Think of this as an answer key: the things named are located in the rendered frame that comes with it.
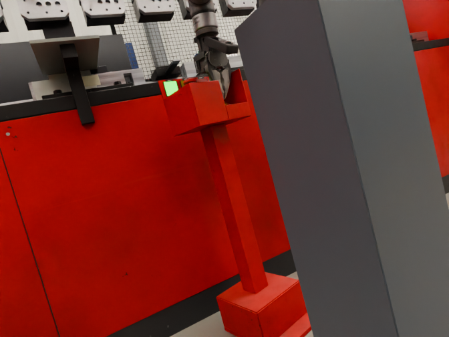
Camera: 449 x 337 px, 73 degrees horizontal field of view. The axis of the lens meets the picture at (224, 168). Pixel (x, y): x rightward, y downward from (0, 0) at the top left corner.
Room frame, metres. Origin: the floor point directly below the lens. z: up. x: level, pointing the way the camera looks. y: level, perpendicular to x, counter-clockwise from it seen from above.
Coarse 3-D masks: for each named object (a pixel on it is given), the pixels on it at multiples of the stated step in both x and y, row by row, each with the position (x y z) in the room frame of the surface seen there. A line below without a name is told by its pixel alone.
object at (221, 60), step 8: (200, 32) 0.93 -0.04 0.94; (208, 32) 0.93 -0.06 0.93; (216, 32) 0.95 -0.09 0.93; (200, 40) 0.97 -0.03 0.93; (200, 48) 0.97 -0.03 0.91; (208, 48) 0.95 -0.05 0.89; (200, 56) 0.95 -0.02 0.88; (208, 56) 0.93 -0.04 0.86; (216, 56) 0.94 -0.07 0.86; (224, 56) 0.96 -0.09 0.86; (200, 64) 0.97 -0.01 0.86; (216, 64) 0.94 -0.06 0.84; (224, 64) 0.96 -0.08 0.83; (200, 72) 0.97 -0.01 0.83
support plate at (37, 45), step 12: (84, 36) 0.90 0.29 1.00; (96, 36) 0.91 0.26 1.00; (36, 48) 0.88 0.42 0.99; (48, 48) 0.90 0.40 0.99; (84, 48) 0.96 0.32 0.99; (96, 48) 0.98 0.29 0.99; (48, 60) 0.97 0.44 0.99; (60, 60) 1.00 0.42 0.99; (84, 60) 1.05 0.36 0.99; (96, 60) 1.07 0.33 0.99; (48, 72) 1.07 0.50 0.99; (60, 72) 1.09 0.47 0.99
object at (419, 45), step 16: (416, 48) 1.71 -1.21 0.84; (64, 96) 0.98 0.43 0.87; (96, 96) 1.02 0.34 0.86; (112, 96) 1.04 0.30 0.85; (128, 96) 1.06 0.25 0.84; (144, 96) 1.08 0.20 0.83; (0, 112) 0.91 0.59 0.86; (16, 112) 0.92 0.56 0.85; (32, 112) 0.94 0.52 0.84; (48, 112) 0.96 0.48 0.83
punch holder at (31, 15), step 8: (24, 0) 1.07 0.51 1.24; (32, 0) 1.07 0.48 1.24; (40, 0) 1.08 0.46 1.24; (48, 0) 1.09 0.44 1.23; (56, 0) 1.10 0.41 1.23; (64, 0) 1.11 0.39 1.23; (24, 8) 1.06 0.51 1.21; (32, 8) 1.07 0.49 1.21; (40, 8) 1.08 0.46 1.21; (48, 8) 1.09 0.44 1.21; (56, 8) 1.10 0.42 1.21; (64, 8) 1.11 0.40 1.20; (24, 16) 1.06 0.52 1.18; (32, 16) 1.07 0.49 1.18; (40, 16) 1.07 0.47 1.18; (48, 16) 1.08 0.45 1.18; (56, 16) 1.10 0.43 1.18; (64, 16) 1.11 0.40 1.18; (32, 24) 1.10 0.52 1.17; (40, 24) 1.11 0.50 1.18
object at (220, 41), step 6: (210, 36) 0.95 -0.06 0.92; (204, 42) 0.95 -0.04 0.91; (210, 42) 0.92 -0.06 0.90; (216, 42) 0.90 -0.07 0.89; (222, 42) 0.89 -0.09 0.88; (228, 42) 0.88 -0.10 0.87; (216, 48) 0.91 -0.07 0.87; (222, 48) 0.88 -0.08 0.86; (228, 48) 0.87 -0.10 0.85; (234, 48) 0.89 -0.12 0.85; (228, 54) 0.90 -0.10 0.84
